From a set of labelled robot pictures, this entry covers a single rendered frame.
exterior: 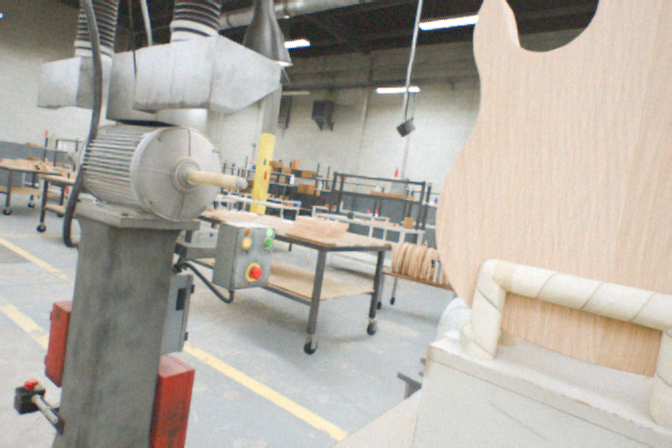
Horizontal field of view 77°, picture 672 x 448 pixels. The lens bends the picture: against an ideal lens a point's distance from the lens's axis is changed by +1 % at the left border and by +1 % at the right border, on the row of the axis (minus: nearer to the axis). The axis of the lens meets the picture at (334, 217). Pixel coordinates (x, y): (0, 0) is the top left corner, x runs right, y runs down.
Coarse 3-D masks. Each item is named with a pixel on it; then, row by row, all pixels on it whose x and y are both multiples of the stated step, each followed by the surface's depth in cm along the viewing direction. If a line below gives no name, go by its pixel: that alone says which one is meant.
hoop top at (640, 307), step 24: (504, 264) 45; (504, 288) 45; (528, 288) 43; (552, 288) 42; (576, 288) 40; (600, 288) 39; (624, 288) 39; (600, 312) 39; (624, 312) 38; (648, 312) 37
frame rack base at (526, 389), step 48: (432, 384) 48; (480, 384) 44; (528, 384) 42; (576, 384) 43; (624, 384) 45; (432, 432) 48; (480, 432) 44; (528, 432) 41; (576, 432) 39; (624, 432) 37
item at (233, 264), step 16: (224, 224) 131; (240, 224) 133; (256, 224) 141; (224, 240) 130; (240, 240) 128; (256, 240) 133; (272, 240) 138; (224, 256) 130; (240, 256) 129; (256, 256) 134; (176, 272) 137; (224, 272) 130; (240, 272) 130; (240, 288) 131
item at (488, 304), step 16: (480, 272) 46; (480, 288) 46; (496, 288) 45; (480, 304) 46; (496, 304) 45; (480, 320) 46; (496, 320) 46; (480, 336) 46; (496, 336) 46; (480, 352) 46
